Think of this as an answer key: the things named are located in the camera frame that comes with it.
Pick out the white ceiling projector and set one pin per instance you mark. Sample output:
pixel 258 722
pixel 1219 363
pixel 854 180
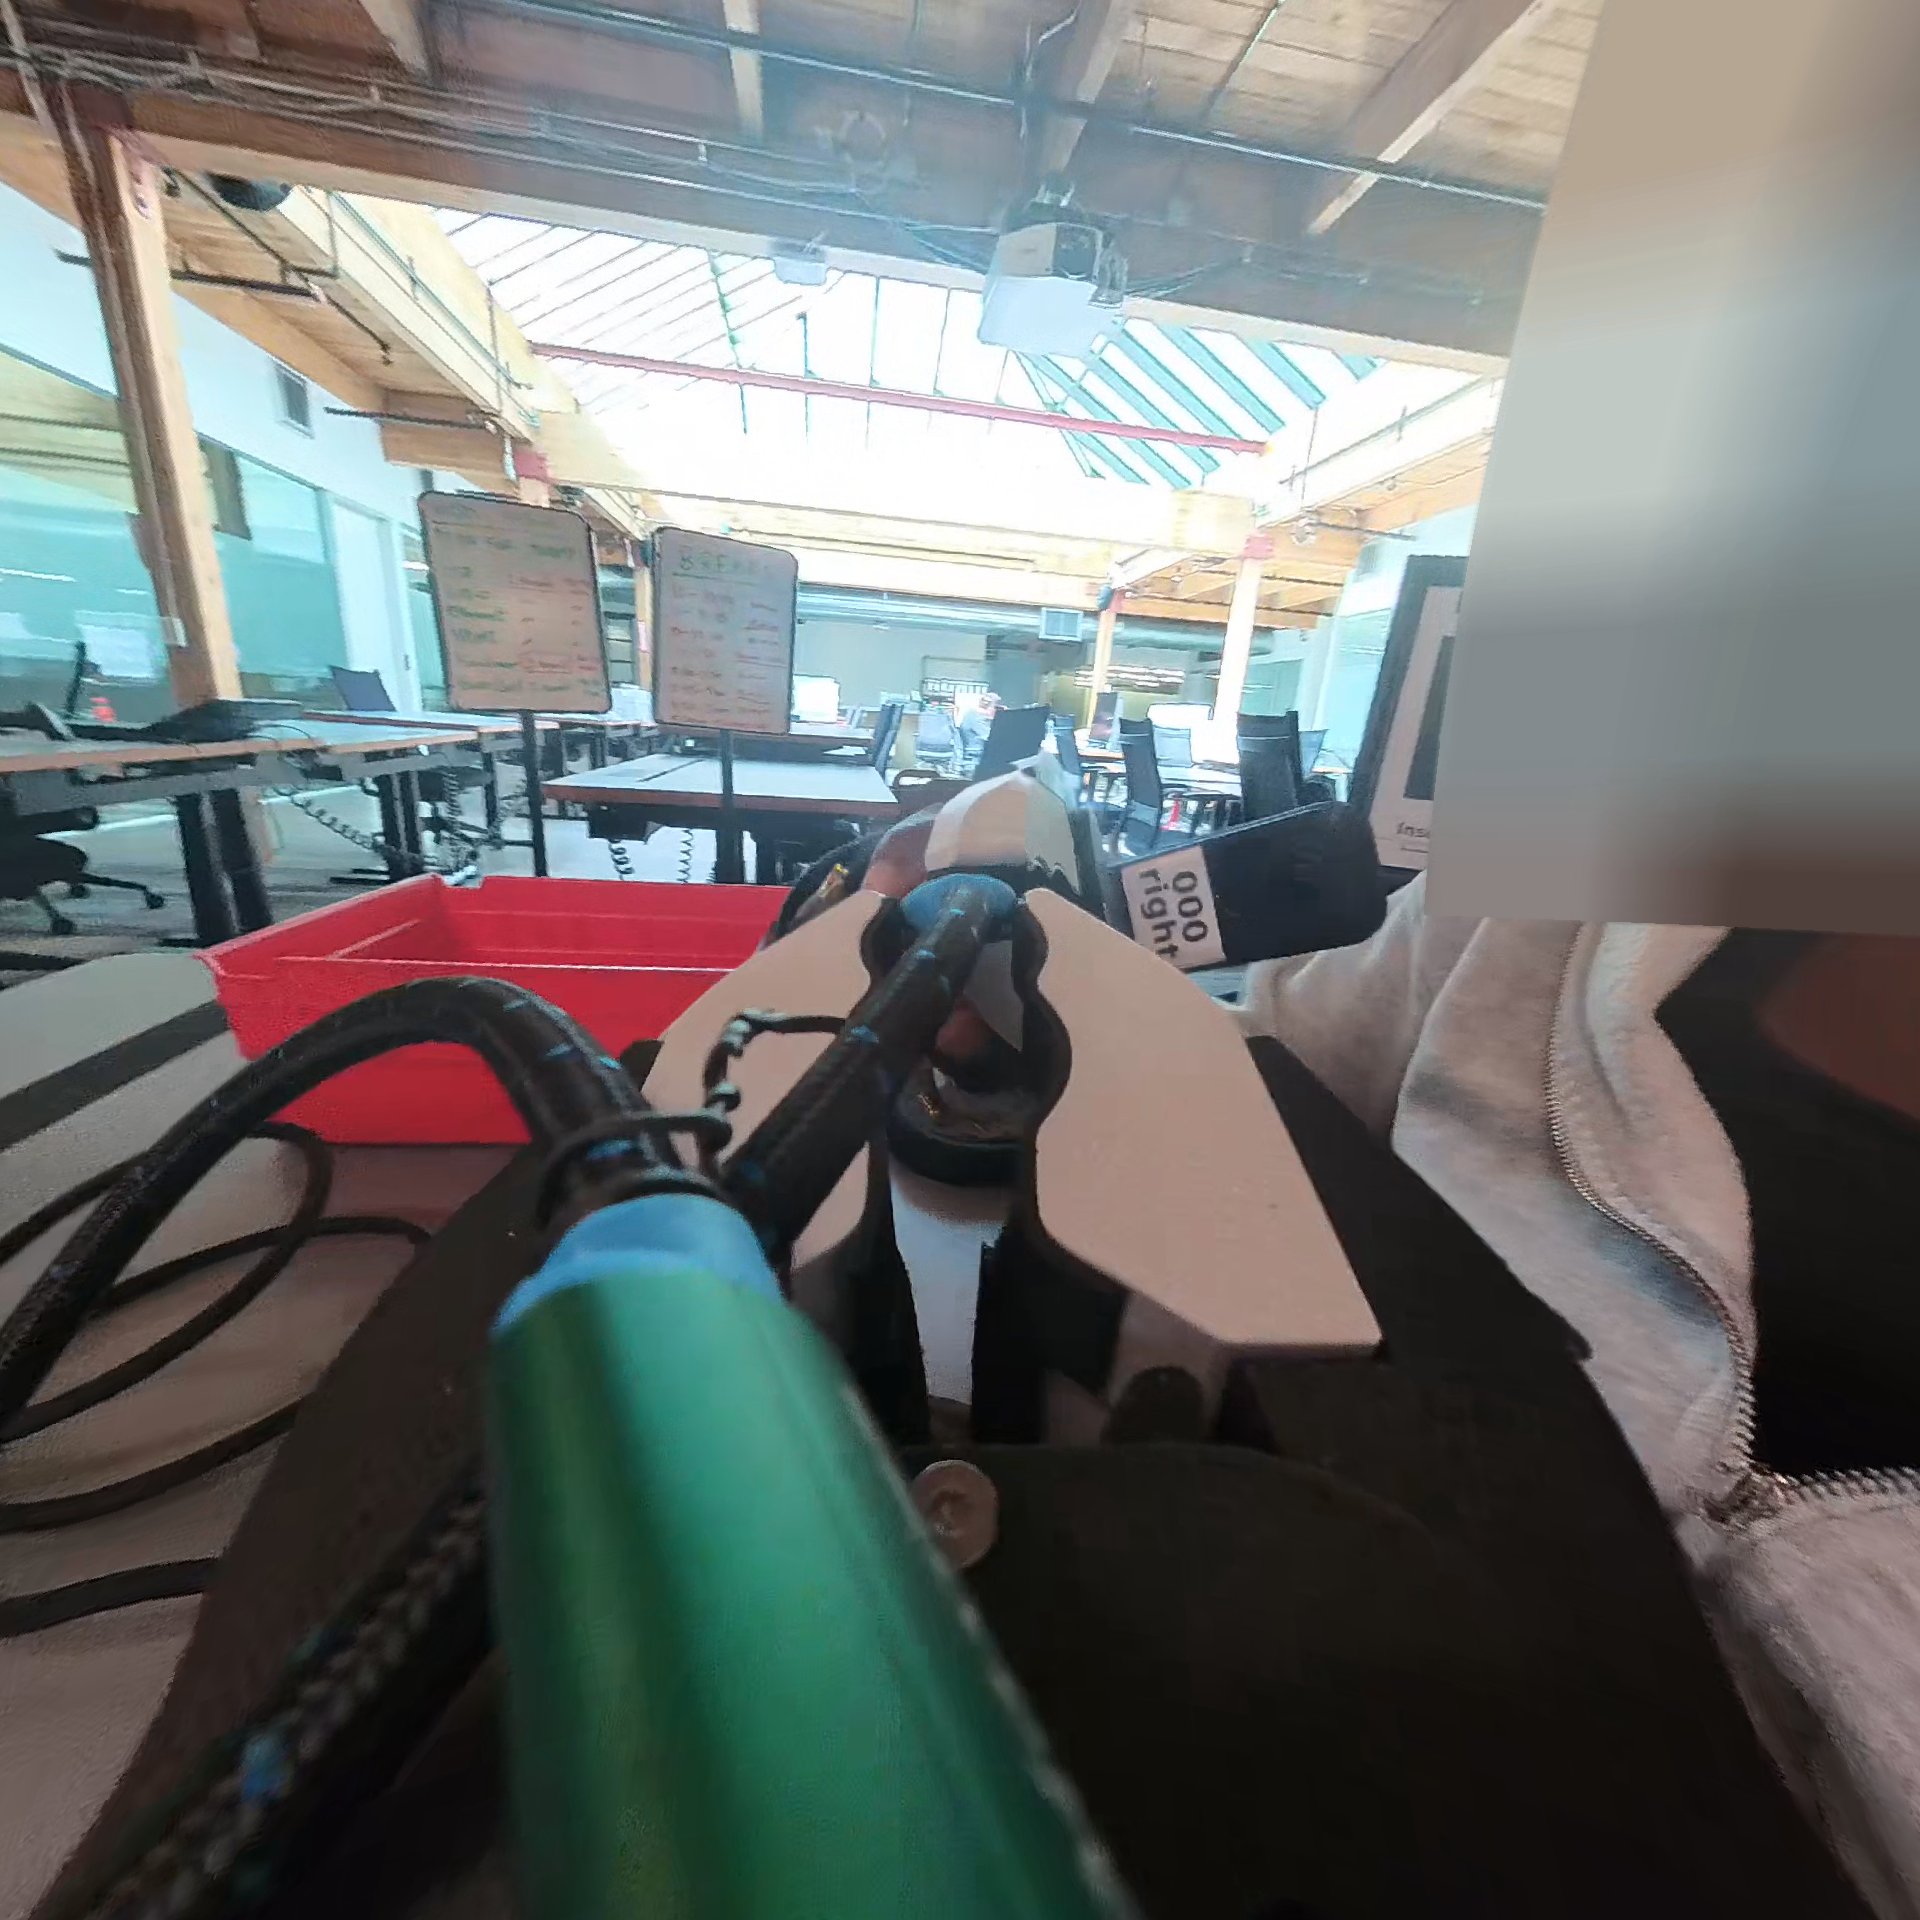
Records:
pixel 1050 283

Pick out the wooden top office desk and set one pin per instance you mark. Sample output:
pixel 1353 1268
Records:
pixel 721 779
pixel 225 743

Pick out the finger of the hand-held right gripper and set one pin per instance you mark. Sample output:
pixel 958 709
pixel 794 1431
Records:
pixel 990 818

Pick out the handwritten whiteboard sign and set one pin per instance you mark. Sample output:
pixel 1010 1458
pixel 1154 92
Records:
pixel 510 600
pixel 723 628

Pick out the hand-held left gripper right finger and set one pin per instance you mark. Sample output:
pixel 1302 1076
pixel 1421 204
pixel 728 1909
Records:
pixel 1200 1140

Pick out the black office chair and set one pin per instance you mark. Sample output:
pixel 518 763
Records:
pixel 44 863
pixel 1272 756
pixel 1152 773

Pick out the person's grey zip hoodie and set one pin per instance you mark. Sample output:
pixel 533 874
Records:
pixel 1500 1079

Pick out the framed white poster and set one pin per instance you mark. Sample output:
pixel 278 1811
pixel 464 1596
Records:
pixel 1402 704

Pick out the black dome camera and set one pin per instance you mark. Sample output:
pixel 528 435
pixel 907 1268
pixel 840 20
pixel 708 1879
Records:
pixel 246 192

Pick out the red plastic bin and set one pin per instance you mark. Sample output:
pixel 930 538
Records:
pixel 493 991

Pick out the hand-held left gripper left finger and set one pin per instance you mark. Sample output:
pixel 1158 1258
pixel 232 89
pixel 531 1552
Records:
pixel 780 967

